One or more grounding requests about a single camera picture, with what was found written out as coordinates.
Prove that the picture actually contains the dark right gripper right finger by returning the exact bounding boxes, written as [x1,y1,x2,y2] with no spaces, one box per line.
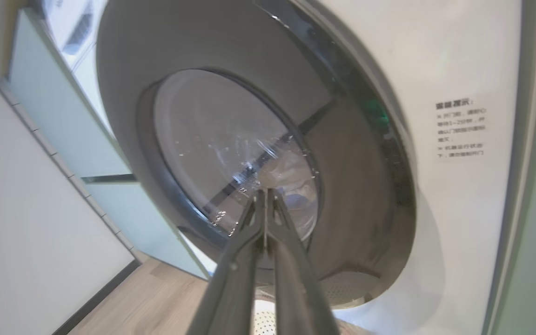
[266,188,341,335]

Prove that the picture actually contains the black wall baseboard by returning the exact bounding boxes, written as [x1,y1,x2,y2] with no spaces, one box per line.
[52,258,141,335]

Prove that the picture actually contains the printed warning label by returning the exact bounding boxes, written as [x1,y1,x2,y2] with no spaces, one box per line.
[435,98,488,161]

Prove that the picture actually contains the white front-load washing machine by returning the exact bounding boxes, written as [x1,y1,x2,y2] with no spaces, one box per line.
[40,0,536,335]

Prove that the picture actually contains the black washing machine door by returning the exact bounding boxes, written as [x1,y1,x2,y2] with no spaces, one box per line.
[96,0,417,310]

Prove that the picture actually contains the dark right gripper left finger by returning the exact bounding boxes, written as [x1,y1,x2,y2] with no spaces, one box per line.
[187,188,268,335]

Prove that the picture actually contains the white perforated laundry basket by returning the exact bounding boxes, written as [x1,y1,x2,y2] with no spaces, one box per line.
[249,298,375,335]

